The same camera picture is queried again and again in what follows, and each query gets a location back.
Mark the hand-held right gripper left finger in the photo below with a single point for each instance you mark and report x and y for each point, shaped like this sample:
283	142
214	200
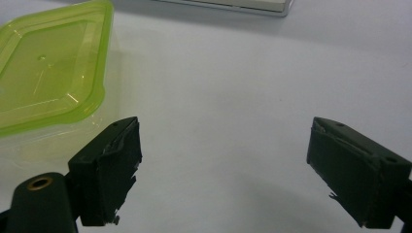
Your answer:
107	171

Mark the green container lid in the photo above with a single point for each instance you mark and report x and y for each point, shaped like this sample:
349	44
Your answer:
48	64

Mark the white flat device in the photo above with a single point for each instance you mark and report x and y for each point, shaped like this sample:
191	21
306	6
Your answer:
239	6

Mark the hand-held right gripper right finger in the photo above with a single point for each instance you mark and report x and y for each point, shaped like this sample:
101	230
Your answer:
353	168

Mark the clear plastic container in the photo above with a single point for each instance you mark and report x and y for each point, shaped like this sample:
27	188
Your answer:
64	136

